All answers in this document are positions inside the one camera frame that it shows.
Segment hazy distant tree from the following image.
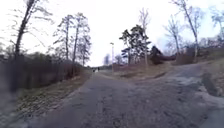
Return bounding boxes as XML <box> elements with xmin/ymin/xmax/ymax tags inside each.
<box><xmin>114</xmin><ymin>54</ymin><xmax>124</xmax><ymax>66</ymax></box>
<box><xmin>103</xmin><ymin>53</ymin><xmax>111</xmax><ymax>67</ymax></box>

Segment pale street lamp pole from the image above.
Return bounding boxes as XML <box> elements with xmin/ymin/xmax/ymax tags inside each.
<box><xmin>109</xmin><ymin>41</ymin><xmax>115</xmax><ymax>73</ymax></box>

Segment dry brown grass field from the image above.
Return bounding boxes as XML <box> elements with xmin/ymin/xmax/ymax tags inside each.
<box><xmin>99</xmin><ymin>46</ymin><xmax>224</xmax><ymax>98</ymax></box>

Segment small bare tree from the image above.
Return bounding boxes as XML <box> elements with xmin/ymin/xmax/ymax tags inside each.
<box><xmin>78</xmin><ymin>33</ymin><xmax>93</xmax><ymax>68</ymax></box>

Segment cluster of pine trees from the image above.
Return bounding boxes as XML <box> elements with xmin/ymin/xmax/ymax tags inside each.
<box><xmin>119</xmin><ymin>24</ymin><xmax>152</xmax><ymax>66</ymax></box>

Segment pale birch tree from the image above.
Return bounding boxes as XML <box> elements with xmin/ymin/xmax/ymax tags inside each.
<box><xmin>138</xmin><ymin>7</ymin><xmax>152</xmax><ymax>68</ymax></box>

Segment grey asphalt path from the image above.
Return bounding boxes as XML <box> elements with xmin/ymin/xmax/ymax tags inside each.
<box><xmin>0</xmin><ymin>61</ymin><xmax>224</xmax><ymax>128</ymax></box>

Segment dark evergreen tree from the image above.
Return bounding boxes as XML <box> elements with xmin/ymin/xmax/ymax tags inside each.
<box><xmin>149</xmin><ymin>45</ymin><xmax>176</xmax><ymax>66</ymax></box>

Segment bare branching tree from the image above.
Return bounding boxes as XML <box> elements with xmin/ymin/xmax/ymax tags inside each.
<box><xmin>171</xmin><ymin>0</ymin><xmax>206</xmax><ymax>63</ymax></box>
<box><xmin>163</xmin><ymin>14</ymin><xmax>184</xmax><ymax>56</ymax></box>

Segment leaf-strewn grass verge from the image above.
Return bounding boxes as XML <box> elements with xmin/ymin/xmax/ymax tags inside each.
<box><xmin>14</xmin><ymin>71</ymin><xmax>93</xmax><ymax>118</ymax></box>

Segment brown leafless bushes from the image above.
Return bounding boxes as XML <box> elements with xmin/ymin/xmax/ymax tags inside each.
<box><xmin>174</xmin><ymin>44</ymin><xmax>224</xmax><ymax>66</ymax></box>

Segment row of dark bushes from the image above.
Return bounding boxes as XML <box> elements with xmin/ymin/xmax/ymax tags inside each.
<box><xmin>0</xmin><ymin>51</ymin><xmax>84</xmax><ymax>93</ymax></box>

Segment large leaning bare tree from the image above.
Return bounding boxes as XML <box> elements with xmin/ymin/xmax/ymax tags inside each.
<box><xmin>6</xmin><ymin>0</ymin><xmax>54</xmax><ymax>59</ymax></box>

